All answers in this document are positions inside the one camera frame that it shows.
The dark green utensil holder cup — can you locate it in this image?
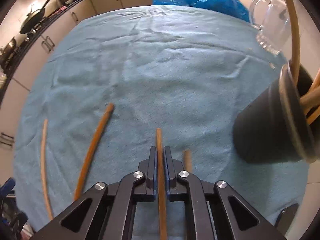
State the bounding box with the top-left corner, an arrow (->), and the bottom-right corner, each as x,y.
233,64 -> 319,164

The wooden chopstick long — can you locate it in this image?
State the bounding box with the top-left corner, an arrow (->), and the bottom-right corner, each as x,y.
285,0 -> 300,85

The blue towel table cover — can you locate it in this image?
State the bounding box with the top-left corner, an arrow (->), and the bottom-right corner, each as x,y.
14,5 -> 309,230

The black smartphone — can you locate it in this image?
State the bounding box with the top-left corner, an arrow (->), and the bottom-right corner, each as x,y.
274,203 -> 299,235

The clear glass mug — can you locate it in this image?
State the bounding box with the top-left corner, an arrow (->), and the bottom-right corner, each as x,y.
249,0 -> 291,55

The black wok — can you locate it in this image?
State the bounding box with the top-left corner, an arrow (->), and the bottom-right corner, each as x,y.
20,0 -> 50,34

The black kettle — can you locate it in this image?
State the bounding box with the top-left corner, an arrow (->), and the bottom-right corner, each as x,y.
56,0 -> 67,8

